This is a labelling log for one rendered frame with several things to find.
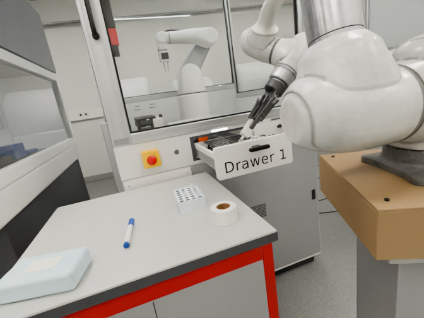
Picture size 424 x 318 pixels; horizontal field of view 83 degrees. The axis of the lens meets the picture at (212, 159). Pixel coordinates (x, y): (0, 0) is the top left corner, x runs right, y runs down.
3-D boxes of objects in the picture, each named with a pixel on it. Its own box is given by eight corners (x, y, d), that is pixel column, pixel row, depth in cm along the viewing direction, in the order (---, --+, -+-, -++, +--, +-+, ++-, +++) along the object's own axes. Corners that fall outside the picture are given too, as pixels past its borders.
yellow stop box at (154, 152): (161, 166, 101) (158, 149, 99) (144, 170, 99) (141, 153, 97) (160, 163, 106) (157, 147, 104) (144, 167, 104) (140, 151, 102)
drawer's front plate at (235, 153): (293, 161, 87) (291, 132, 84) (218, 181, 79) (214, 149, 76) (289, 161, 88) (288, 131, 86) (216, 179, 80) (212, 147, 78)
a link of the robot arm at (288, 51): (298, 83, 94) (269, 72, 99) (320, 50, 94) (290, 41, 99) (298, 67, 84) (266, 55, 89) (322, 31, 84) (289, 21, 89)
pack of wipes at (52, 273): (93, 260, 56) (88, 243, 55) (76, 291, 47) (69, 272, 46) (27, 273, 55) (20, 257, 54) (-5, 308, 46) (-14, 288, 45)
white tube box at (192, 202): (206, 207, 74) (204, 196, 73) (180, 214, 72) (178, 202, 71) (197, 194, 86) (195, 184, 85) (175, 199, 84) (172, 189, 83)
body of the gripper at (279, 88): (291, 89, 88) (277, 110, 88) (278, 91, 96) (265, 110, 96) (277, 76, 86) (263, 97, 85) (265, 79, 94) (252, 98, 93)
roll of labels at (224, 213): (207, 223, 65) (205, 210, 64) (221, 211, 70) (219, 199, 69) (229, 228, 61) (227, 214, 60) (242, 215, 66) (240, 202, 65)
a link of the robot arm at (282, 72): (286, 80, 97) (279, 93, 97) (271, 65, 94) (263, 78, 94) (301, 77, 88) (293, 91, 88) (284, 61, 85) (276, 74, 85)
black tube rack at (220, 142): (264, 155, 94) (263, 139, 92) (223, 165, 89) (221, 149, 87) (240, 147, 115) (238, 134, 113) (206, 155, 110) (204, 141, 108)
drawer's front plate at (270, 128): (305, 136, 125) (304, 115, 122) (256, 147, 117) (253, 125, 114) (303, 136, 127) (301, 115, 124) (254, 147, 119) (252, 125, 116)
